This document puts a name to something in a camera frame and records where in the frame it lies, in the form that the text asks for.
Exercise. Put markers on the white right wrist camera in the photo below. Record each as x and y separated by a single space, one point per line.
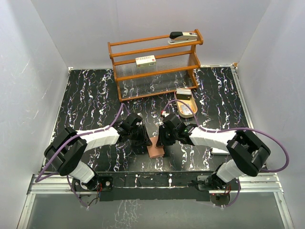
164 114

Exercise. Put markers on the stack of cards in tray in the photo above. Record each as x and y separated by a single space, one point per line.
183 94

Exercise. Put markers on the small white flat device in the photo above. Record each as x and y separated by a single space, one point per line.
216 151

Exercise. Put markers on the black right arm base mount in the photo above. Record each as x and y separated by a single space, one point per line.
212 182

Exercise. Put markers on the black and white stapler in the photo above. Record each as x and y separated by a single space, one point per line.
177 37

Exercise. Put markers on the loose cards in tray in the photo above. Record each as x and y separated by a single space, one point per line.
185 110

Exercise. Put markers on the tan oval plastic tray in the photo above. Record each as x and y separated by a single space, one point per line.
189 103

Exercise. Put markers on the white staples box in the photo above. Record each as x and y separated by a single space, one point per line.
145 61

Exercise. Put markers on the pink leather card holder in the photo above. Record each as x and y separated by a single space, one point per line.
153 150

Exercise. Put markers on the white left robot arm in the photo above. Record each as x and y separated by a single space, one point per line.
67 149

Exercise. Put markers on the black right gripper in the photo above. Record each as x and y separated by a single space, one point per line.
162 141

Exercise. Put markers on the wooden three-tier shelf rack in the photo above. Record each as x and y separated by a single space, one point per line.
175 66

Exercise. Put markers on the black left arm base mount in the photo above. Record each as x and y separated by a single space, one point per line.
105 184

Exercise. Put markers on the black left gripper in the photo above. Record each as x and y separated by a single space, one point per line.
144 140

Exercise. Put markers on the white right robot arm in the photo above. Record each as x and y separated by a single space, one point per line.
248 152

